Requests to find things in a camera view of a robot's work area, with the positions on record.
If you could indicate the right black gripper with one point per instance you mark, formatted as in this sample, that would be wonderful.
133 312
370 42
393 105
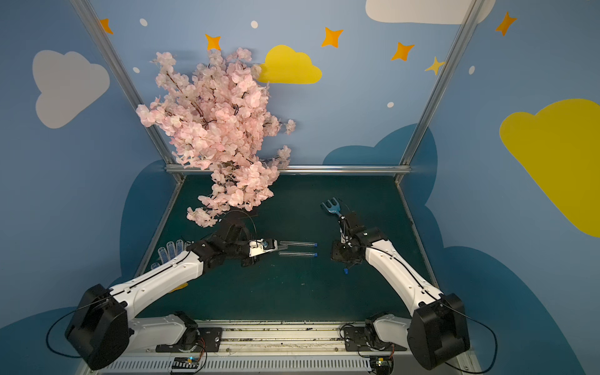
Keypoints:
345 223

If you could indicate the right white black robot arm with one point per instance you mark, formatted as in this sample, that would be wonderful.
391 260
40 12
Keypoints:
436 331

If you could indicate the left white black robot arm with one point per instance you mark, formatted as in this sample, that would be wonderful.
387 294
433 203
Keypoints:
104 325

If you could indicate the pink artificial cherry blossom tree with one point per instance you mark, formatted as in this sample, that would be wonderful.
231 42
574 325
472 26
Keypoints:
217 120

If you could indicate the small circuit board right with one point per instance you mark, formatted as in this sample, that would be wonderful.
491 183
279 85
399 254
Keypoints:
381 365

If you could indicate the small circuit board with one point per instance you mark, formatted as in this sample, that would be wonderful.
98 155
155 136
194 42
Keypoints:
187 364
381 365

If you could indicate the small circuit board left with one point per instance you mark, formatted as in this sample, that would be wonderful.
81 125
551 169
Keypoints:
187 364

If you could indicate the blue garden fork wooden handle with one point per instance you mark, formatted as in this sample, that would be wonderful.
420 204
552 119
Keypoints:
333 206

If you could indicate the aluminium frame rail back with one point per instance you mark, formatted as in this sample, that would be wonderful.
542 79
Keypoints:
312 170

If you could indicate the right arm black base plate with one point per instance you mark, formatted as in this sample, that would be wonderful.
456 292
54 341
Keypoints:
364 339

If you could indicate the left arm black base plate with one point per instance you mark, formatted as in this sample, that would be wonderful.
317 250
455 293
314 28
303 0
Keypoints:
201 339

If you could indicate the aluminium front rail bed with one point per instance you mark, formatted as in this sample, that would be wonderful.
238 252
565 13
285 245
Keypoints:
268 347

